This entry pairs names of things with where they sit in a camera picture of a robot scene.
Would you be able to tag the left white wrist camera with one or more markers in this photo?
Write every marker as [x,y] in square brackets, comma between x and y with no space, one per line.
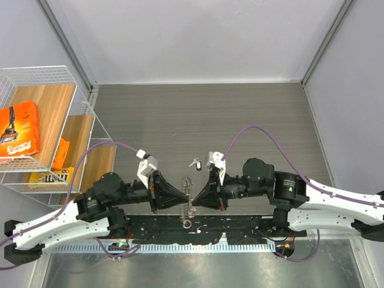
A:
[147,166]

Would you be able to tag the white slotted cable duct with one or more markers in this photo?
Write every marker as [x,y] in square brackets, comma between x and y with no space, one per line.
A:
[220,247]

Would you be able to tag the white wire shelf rack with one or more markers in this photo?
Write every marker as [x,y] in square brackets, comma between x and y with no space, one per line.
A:
[64,112]

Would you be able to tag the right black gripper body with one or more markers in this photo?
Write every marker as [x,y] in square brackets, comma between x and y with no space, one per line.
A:
[233,187]

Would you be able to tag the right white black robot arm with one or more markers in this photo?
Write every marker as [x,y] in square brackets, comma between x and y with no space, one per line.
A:
[300,203]

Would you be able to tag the metal disc with key rings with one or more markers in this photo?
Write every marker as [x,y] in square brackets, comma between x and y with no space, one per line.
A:
[187,210]

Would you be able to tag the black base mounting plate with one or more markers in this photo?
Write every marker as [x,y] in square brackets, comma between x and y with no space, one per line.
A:
[203,229]

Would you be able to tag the orange product box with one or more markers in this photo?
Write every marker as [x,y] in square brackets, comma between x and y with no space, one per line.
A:
[20,134]

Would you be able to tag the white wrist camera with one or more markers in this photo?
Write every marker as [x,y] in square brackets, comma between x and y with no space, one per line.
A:
[147,166]
[215,160]

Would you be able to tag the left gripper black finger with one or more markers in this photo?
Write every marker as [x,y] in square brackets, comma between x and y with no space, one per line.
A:
[163,188]
[165,202]

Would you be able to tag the small orange packet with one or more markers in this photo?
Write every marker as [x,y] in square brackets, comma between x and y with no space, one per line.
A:
[61,154]

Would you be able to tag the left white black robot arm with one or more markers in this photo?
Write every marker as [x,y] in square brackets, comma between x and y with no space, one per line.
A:
[96,213]

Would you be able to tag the yellow candy bag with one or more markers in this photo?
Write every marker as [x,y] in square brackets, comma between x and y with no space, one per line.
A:
[55,177]

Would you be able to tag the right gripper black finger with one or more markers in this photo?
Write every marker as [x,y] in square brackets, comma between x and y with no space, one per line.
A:
[207,203]
[210,190]

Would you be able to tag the silver key with black tag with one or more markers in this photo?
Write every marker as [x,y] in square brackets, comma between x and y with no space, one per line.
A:
[197,164]

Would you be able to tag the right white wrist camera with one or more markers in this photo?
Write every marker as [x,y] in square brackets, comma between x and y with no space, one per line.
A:
[215,160]

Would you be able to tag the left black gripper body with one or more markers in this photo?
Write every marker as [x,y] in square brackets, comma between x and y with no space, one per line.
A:
[140,193]

